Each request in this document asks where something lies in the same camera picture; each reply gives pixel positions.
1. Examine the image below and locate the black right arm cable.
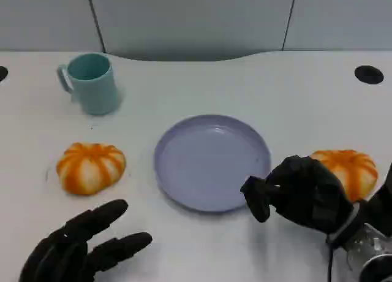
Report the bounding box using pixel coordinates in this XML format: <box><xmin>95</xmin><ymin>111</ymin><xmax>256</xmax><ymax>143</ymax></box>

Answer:
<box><xmin>326</xmin><ymin>240</ymin><xmax>336</xmax><ymax>282</ymax></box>

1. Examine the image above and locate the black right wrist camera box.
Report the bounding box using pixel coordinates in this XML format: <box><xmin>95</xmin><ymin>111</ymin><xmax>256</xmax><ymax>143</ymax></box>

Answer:
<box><xmin>366</xmin><ymin>162</ymin><xmax>392</xmax><ymax>231</ymax></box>

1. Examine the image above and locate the lilac plate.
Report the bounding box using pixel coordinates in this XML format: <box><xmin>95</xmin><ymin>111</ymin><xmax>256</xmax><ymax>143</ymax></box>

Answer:
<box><xmin>154</xmin><ymin>114</ymin><xmax>273</xmax><ymax>215</ymax></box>

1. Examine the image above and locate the pale partition panel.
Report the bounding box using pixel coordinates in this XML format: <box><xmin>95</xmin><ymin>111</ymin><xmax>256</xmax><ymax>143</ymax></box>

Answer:
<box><xmin>281</xmin><ymin>0</ymin><xmax>392</xmax><ymax>51</ymax></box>
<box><xmin>87</xmin><ymin>0</ymin><xmax>298</xmax><ymax>62</ymax></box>
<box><xmin>0</xmin><ymin>0</ymin><xmax>107</xmax><ymax>53</ymax></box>

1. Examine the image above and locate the orange and white bread roll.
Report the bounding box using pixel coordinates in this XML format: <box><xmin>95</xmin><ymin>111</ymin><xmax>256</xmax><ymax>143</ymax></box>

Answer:
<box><xmin>309</xmin><ymin>149</ymin><xmax>379</xmax><ymax>203</ymax></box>
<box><xmin>56</xmin><ymin>142</ymin><xmax>127</xmax><ymax>196</ymax></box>

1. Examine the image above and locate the pale green mug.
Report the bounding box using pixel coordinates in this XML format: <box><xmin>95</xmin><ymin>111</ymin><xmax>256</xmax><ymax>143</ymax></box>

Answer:
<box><xmin>56</xmin><ymin>53</ymin><xmax>120</xmax><ymax>116</ymax></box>

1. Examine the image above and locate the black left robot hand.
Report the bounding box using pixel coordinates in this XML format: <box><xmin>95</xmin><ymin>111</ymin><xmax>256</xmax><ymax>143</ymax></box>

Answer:
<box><xmin>18</xmin><ymin>198</ymin><xmax>153</xmax><ymax>282</ymax></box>

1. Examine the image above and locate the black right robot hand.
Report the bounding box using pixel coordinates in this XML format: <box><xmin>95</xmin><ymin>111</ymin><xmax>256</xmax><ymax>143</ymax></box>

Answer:
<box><xmin>240</xmin><ymin>154</ymin><xmax>356</xmax><ymax>235</ymax></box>

